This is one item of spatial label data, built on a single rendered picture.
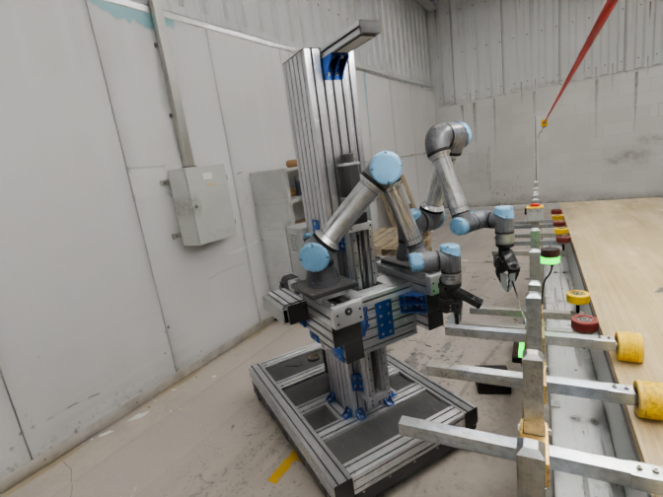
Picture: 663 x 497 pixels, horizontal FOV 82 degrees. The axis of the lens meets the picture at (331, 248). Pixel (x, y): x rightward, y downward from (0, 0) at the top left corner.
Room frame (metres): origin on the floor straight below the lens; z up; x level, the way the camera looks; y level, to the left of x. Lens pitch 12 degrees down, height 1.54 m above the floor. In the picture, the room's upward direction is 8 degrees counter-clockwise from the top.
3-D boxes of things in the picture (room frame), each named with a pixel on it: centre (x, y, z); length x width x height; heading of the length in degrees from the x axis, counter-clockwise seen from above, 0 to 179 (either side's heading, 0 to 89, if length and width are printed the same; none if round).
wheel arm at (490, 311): (1.52, -0.78, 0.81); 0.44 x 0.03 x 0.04; 61
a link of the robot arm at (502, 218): (1.55, -0.72, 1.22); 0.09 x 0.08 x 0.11; 34
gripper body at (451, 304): (1.42, -0.44, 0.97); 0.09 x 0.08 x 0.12; 61
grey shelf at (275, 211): (4.07, 0.27, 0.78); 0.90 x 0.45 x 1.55; 147
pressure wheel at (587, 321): (1.21, -0.83, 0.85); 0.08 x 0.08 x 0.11
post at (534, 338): (0.88, -0.48, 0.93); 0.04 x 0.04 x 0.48; 61
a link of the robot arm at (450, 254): (1.42, -0.45, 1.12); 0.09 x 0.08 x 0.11; 85
